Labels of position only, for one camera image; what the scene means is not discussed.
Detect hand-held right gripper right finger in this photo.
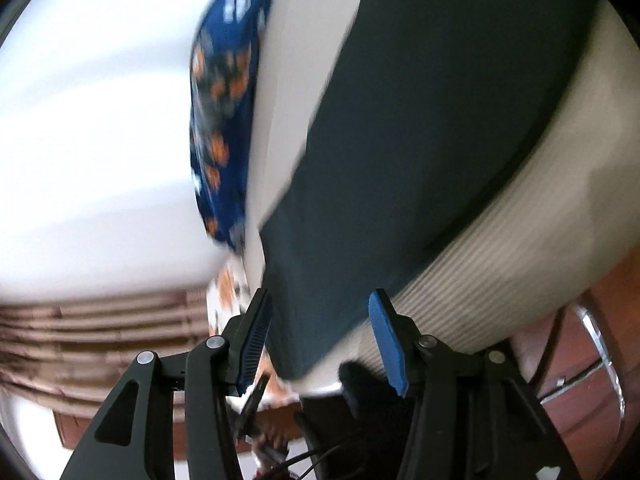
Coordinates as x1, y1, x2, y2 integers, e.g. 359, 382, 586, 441
368, 288, 583, 480

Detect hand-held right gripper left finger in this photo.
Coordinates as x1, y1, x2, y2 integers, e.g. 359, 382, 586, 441
60, 287, 274, 480

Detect black pants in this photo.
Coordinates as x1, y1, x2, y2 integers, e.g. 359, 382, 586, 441
257, 0, 601, 381

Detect white floral pillow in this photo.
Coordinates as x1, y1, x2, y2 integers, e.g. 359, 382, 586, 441
205, 265, 302, 408

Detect beige patterned curtain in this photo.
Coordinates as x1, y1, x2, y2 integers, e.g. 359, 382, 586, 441
0, 287, 211, 413

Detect blue printed blanket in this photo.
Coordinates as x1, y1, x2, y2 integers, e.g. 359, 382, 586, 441
189, 0, 279, 257

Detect black cables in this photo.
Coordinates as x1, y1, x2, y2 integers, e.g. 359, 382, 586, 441
257, 430, 386, 480

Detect chrome metal frame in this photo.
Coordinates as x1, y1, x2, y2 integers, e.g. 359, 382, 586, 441
537, 302, 629, 422

